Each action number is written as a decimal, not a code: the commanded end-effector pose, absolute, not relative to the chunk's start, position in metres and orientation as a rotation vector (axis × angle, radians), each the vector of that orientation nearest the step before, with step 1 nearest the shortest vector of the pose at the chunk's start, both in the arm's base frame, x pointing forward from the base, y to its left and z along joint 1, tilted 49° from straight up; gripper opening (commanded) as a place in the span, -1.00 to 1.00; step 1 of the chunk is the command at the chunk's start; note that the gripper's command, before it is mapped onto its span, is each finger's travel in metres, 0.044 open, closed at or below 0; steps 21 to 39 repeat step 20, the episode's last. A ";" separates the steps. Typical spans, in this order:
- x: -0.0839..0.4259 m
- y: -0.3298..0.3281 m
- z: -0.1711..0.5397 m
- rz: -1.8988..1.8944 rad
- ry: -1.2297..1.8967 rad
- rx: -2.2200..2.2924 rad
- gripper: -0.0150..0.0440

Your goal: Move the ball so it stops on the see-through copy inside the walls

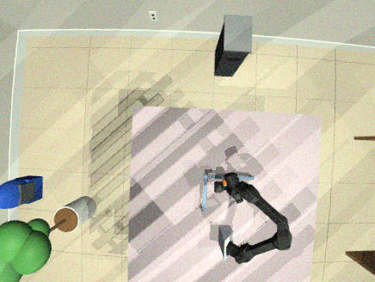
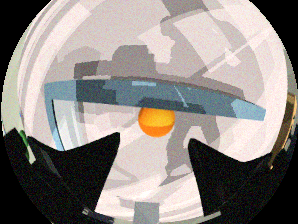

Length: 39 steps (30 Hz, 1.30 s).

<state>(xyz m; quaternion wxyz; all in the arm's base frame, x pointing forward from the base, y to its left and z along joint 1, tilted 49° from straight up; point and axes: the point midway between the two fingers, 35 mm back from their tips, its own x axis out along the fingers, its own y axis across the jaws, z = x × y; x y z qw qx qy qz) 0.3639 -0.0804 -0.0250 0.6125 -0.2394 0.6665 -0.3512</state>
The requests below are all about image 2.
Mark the orange ball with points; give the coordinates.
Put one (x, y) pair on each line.
(156, 131)

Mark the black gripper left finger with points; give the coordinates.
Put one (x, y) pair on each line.
(83, 170)

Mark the translucent yellow ball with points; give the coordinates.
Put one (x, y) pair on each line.
(155, 117)

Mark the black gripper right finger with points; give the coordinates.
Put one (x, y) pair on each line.
(219, 176)

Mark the clear low glass walls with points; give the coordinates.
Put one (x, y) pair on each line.
(68, 121)

